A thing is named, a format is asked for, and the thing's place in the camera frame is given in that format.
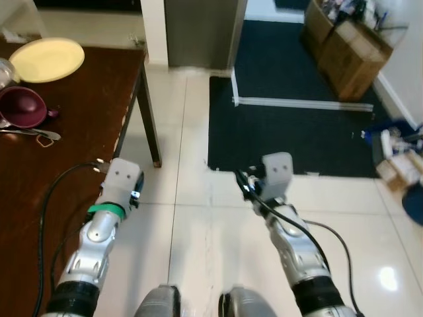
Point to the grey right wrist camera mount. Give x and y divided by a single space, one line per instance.
277 173

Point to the grey robot left leg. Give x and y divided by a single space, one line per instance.
158 302

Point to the grey robot right leg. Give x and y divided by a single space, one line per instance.
248 304

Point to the white door frame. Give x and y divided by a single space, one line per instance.
153 30

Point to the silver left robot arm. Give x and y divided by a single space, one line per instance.
96 238

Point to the purple bowl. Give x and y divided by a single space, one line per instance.
21 105

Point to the blue bucket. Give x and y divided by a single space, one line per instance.
415 206

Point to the clear glass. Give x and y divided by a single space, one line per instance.
5 72

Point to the white tape strip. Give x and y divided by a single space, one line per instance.
297 103

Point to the metal spoon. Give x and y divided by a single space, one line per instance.
30 133

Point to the dark blue rug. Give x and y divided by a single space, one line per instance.
291 139

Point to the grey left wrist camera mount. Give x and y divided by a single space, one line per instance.
122 178

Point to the dark table leg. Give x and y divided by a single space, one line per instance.
149 119

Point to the grey cabinet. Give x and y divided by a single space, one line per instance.
201 33

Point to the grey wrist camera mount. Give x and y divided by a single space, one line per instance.
122 178
277 173

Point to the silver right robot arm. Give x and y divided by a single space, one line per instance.
294 247

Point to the white carton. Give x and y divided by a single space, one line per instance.
396 162

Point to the pale yellow plate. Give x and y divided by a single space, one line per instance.
46 59

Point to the grey robot leg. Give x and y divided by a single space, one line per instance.
248 304
158 302

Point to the brown cardboard box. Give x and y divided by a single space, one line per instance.
350 59

